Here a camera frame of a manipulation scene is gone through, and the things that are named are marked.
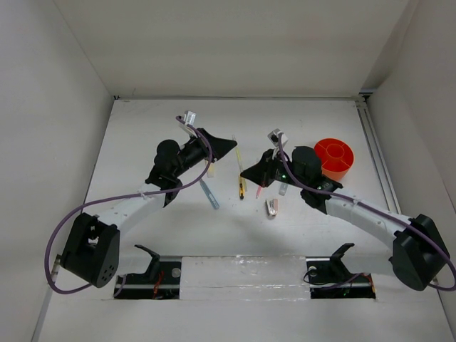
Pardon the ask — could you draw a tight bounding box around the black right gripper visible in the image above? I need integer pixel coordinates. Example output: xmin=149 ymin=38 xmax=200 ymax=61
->
xmin=241 ymin=148 xmax=307 ymax=189

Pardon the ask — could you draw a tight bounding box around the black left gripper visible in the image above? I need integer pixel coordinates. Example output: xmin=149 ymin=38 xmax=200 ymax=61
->
xmin=172 ymin=128 xmax=237 ymax=178

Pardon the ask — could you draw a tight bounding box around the thin pink highlighter pen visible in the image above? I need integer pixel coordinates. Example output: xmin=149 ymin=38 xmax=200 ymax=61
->
xmin=256 ymin=182 xmax=266 ymax=199

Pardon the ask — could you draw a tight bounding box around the thin yellow highlighter pen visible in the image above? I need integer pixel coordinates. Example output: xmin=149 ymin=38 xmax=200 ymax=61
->
xmin=232 ymin=135 xmax=244 ymax=175

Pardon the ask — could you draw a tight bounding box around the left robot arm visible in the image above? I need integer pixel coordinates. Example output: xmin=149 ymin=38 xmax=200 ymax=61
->
xmin=61 ymin=128 xmax=237 ymax=288

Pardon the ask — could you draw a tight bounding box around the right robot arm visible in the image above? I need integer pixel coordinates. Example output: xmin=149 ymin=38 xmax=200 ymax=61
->
xmin=241 ymin=146 xmax=455 ymax=291

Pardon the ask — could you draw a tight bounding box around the yellow utility knife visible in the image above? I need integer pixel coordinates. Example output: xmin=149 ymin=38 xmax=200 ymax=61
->
xmin=238 ymin=175 xmax=246 ymax=200

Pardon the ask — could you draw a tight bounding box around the yellow thick highlighter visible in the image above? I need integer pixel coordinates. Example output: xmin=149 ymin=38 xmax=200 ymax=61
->
xmin=207 ymin=163 xmax=214 ymax=178

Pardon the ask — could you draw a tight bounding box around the green thick highlighter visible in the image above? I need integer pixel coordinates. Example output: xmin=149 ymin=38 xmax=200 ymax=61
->
xmin=279 ymin=183 xmax=288 ymax=196

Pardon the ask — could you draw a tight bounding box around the small pink white stapler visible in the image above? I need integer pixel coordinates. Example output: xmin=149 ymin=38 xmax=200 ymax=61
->
xmin=265 ymin=198 xmax=279 ymax=217

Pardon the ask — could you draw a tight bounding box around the blue mechanical pencil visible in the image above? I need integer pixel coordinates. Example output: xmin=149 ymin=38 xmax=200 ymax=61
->
xmin=199 ymin=179 xmax=220 ymax=210

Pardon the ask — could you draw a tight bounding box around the orange round container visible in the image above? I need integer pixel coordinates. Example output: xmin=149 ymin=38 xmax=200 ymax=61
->
xmin=313 ymin=138 xmax=355 ymax=181

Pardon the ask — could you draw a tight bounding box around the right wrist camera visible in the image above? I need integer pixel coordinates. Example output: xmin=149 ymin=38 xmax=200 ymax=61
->
xmin=267 ymin=129 xmax=288 ymax=147

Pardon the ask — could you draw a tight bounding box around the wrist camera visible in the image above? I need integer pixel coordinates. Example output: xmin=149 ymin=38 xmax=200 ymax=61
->
xmin=267 ymin=129 xmax=288 ymax=147
xmin=183 ymin=110 xmax=197 ymax=125

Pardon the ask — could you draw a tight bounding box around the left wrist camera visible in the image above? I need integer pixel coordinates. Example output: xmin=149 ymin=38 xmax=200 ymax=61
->
xmin=183 ymin=110 xmax=197 ymax=125

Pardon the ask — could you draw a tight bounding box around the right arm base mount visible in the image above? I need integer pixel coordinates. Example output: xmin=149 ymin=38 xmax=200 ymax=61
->
xmin=303 ymin=243 xmax=376 ymax=299

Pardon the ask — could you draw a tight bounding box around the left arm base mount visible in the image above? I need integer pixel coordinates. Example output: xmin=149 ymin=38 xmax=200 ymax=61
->
xmin=113 ymin=244 xmax=182 ymax=301

